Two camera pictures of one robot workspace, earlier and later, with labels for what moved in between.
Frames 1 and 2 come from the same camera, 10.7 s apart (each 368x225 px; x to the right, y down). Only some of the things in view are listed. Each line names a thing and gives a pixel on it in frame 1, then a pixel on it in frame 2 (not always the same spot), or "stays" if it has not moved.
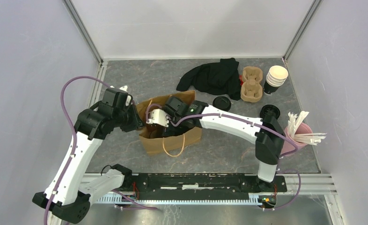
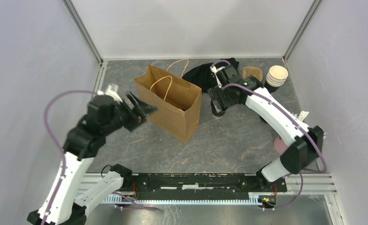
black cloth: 220,78 stays
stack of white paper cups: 276,78 stays
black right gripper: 170,131 → 216,93
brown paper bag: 152,137 → 172,102
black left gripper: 136,123 stays
